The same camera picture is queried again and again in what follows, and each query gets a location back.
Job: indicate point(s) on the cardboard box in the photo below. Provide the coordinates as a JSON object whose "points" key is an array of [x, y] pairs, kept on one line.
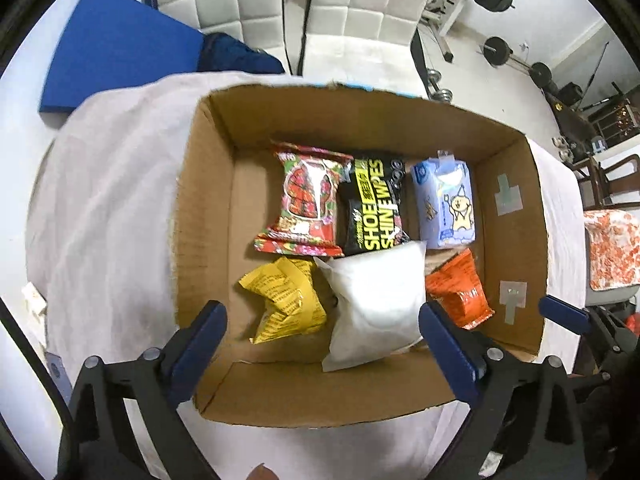
{"points": [[280, 385]]}

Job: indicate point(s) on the grey tablecloth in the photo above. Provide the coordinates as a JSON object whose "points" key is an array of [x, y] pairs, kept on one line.
{"points": [[110, 210]]}

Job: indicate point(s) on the chrome dumbbell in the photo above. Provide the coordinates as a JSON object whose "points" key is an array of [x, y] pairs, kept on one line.
{"points": [[442, 94]]}

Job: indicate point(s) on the blue foam mat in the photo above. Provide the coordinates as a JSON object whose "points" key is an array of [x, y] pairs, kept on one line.
{"points": [[120, 50]]}

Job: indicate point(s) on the grey office chair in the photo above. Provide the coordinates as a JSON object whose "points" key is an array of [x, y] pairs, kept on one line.
{"points": [[610, 296]]}

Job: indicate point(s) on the red plastic bag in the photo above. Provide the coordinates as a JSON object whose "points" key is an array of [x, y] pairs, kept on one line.
{"points": [[633, 322]]}

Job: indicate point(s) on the white soft packet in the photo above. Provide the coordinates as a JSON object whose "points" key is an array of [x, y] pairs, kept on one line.
{"points": [[370, 305]]}

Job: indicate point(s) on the black wipes packet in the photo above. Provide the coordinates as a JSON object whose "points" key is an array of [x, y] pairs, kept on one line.
{"points": [[370, 205]]}

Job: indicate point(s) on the red snack packet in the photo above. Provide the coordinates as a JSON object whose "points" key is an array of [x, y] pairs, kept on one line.
{"points": [[305, 195]]}

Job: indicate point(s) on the white padded chair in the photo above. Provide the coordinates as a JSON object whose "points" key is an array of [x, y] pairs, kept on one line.
{"points": [[370, 5], [225, 5]]}

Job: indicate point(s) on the yellow snack packet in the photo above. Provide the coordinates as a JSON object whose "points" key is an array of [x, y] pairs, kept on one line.
{"points": [[285, 300]]}

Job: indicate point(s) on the light blue tissue packet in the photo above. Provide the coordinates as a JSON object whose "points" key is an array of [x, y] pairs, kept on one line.
{"points": [[445, 200]]}

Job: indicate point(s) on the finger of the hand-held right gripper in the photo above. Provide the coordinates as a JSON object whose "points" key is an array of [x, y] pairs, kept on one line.
{"points": [[565, 312]]}

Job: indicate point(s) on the orange printed towel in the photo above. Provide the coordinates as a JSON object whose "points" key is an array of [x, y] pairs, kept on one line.
{"points": [[615, 245]]}

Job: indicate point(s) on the short barbell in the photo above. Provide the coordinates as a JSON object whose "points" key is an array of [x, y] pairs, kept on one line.
{"points": [[497, 50]]}

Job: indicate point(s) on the white sneakers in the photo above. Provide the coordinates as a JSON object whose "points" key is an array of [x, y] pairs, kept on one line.
{"points": [[564, 147]]}

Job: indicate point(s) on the black bag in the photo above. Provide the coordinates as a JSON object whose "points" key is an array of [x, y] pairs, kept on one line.
{"points": [[570, 94]]}

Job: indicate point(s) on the dark blue garment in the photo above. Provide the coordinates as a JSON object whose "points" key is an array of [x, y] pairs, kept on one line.
{"points": [[235, 57]]}

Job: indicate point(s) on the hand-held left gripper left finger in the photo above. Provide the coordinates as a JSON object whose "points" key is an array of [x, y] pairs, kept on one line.
{"points": [[200, 350]]}

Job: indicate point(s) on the white barbell rack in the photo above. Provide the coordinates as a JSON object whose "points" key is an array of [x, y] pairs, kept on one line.
{"points": [[452, 7]]}

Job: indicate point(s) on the dark wooden chair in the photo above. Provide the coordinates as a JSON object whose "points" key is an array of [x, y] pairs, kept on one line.
{"points": [[595, 185]]}

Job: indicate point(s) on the orange snack packet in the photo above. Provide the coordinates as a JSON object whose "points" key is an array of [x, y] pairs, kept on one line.
{"points": [[460, 290]]}

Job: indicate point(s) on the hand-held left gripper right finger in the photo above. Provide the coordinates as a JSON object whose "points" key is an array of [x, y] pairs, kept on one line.
{"points": [[450, 355]]}

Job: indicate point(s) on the small blue grey card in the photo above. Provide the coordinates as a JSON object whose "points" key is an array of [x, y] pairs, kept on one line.
{"points": [[55, 372]]}

